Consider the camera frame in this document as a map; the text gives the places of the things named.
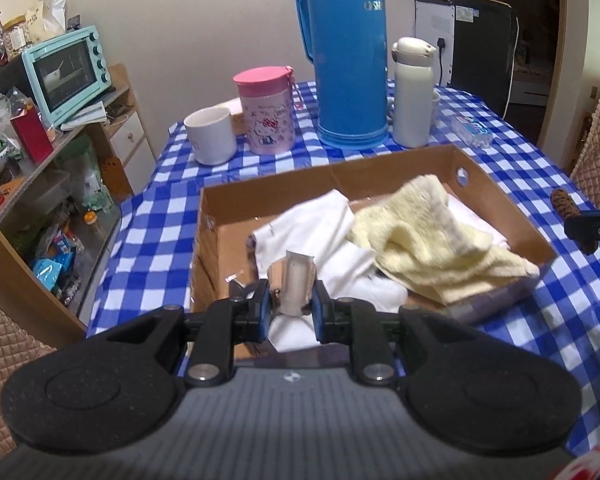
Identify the white ceramic mug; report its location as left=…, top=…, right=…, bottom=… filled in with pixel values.
left=183, top=106, right=238, bottom=166

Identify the pile of snack packets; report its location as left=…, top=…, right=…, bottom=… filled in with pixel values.
left=0, top=0, right=81, bottom=68

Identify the beige fabric band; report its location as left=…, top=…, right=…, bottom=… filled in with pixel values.
left=270, top=250, right=317, bottom=317

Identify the white cloth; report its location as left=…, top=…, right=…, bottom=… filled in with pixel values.
left=269, top=260, right=410, bottom=353

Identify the blue thermos flask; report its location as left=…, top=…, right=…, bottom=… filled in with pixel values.
left=295, top=0, right=391, bottom=150

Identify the pink lidded cartoon cup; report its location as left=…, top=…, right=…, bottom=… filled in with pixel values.
left=232, top=65, right=298, bottom=156

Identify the clear plastic container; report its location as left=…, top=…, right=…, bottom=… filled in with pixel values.
left=27, top=170, right=73, bottom=216

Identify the white drawer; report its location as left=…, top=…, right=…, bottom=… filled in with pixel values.
left=109, top=110, right=146, bottom=167

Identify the blue checked tablecloth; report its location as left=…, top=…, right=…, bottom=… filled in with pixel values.
left=85, top=80, right=600, bottom=458

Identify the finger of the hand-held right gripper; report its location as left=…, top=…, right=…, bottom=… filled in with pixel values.
left=562, top=209, right=600, bottom=249

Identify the green plastic jug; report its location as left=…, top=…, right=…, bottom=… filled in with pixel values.
left=60, top=135, right=116, bottom=211

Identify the clear plastic tissue packet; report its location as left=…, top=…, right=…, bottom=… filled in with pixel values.
left=452, top=114, right=495, bottom=148

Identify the red box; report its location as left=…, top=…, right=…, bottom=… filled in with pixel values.
left=10, top=108, right=55, bottom=163

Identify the stack of papers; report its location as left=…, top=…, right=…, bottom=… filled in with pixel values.
left=60, top=101, right=108, bottom=132

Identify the teal toaster oven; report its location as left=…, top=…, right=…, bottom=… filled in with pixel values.
left=21, top=26, right=113, bottom=128

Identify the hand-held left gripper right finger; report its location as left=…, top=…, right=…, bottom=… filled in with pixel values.
left=311, top=280, right=476, bottom=387

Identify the yellow towel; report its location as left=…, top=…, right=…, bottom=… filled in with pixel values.
left=347, top=173, right=541, bottom=306

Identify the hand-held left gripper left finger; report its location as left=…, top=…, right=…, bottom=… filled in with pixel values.
left=102, top=277, right=272, bottom=387

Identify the wooden shelf unit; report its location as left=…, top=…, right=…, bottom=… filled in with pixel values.
left=0, top=64, right=156, bottom=346

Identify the white towel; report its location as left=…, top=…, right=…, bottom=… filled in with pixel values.
left=252, top=189, right=378, bottom=281

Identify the black mini fridge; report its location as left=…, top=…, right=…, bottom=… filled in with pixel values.
left=414, top=0, right=520, bottom=117

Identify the blue snack packet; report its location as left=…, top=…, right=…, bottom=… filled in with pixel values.
left=32, top=252, right=76, bottom=288

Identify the white insulated bottle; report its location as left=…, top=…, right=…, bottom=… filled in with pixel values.
left=391, top=36, right=437, bottom=149

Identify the brown scrunchie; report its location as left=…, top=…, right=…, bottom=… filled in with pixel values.
left=550, top=187, right=598, bottom=256

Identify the brown cardboard box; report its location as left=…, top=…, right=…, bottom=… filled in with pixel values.
left=189, top=143, right=558, bottom=326

